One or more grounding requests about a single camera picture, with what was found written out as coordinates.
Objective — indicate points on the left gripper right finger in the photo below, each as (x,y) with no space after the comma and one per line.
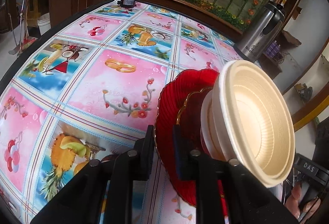
(226,192)

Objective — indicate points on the mop with metal handle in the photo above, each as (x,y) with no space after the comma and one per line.
(24,39)

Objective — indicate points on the person's right hand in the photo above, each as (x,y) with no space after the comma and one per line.
(292,204)

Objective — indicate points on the small beige paper bowl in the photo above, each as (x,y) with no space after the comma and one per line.
(253,122)

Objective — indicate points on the purple bottles on shelf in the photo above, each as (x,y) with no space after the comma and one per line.
(273,49)

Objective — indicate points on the colourful floral tablecloth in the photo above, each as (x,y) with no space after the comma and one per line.
(89,90)

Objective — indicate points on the wooden sideboard counter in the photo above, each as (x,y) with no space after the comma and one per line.
(62,9)

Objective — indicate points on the large red scalloped plate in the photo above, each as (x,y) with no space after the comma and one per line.
(171,100)

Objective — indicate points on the large white paper bowl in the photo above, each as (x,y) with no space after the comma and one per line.
(209,138)

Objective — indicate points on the stainless steel thermos jug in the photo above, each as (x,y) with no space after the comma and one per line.
(261,31)

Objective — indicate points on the white plastic bucket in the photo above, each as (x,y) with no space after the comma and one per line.
(44,23)

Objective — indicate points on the small red scalloped bowl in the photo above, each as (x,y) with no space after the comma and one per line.
(190,112)

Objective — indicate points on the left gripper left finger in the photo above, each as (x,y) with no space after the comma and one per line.
(102,190)

